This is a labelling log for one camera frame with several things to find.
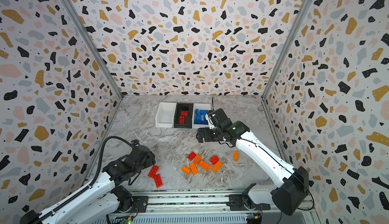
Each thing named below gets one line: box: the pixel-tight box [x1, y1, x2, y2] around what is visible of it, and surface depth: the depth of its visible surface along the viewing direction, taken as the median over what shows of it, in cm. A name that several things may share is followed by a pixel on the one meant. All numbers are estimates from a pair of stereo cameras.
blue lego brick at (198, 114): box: [195, 108, 202, 120], surface depth 110 cm
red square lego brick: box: [187, 151, 197, 162], surface depth 91 cm
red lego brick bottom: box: [153, 173, 164, 189], surface depth 81 cm
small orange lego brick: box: [181, 165, 191, 175], surface depth 85 cm
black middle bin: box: [173, 102, 194, 129], surface depth 108 cm
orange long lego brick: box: [198, 160, 211, 172], surface depth 88 cm
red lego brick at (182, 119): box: [179, 116, 185, 125], surface depth 108 cm
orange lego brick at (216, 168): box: [211, 161, 223, 173], surface depth 87 cm
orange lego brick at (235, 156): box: [232, 151, 239, 162], surface depth 92 cm
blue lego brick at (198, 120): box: [193, 115, 208, 125], surface depth 106 cm
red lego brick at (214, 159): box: [209, 155, 219, 165], surface depth 89 cm
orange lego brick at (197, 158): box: [193, 154, 202, 165], surface depth 91 cm
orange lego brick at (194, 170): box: [189, 162, 199, 176], surface depth 87 cm
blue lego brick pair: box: [199, 109, 209, 120], surface depth 112 cm
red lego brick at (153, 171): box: [147, 164, 160, 179], surface depth 84 cm
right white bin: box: [191, 102, 211, 129], surface depth 109 cm
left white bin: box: [155, 102, 177, 128], surface depth 108 cm
